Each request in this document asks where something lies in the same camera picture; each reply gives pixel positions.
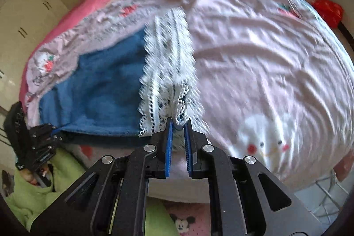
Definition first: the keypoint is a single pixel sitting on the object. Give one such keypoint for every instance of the blue denim pants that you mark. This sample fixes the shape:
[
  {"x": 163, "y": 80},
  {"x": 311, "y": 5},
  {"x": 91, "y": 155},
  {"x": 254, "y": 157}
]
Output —
[{"x": 133, "y": 87}]

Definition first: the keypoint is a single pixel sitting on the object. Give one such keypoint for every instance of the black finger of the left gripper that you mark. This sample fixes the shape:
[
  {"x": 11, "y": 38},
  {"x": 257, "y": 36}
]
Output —
[{"x": 57, "y": 134}]

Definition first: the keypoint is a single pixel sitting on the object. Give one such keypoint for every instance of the left hand red nails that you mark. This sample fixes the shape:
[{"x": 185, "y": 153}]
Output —
[{"x": 29, "y": 176}]

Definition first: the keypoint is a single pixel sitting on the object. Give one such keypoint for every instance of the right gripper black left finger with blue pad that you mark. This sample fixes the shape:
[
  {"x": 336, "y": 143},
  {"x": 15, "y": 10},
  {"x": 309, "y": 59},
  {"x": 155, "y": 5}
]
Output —
[{"x": 110, "y": 197}]

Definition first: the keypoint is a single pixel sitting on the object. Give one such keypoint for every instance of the pink strawberry bear duvet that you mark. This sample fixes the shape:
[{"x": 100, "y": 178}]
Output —
[{"x": 274, "y": 80}]

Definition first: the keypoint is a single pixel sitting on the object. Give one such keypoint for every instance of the red bag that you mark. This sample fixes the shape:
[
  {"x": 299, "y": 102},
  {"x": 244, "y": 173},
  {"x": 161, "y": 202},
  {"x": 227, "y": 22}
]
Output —
[{"x": 331, "y": 12}]

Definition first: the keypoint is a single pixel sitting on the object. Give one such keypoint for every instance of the cream wardrobe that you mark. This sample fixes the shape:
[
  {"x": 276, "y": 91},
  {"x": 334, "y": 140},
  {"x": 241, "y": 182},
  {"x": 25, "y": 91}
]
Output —
[{"x": 24, "y": 24}]

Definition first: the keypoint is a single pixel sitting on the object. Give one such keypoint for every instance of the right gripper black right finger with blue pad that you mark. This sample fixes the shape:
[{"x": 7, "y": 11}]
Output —
[{"x": 245, "y": 197}]

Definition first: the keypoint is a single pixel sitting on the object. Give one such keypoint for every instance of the green fleece sleeve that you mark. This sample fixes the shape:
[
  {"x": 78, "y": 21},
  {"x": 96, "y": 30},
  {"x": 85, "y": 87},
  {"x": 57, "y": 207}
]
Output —
[{"x": 28, "y": 201}]

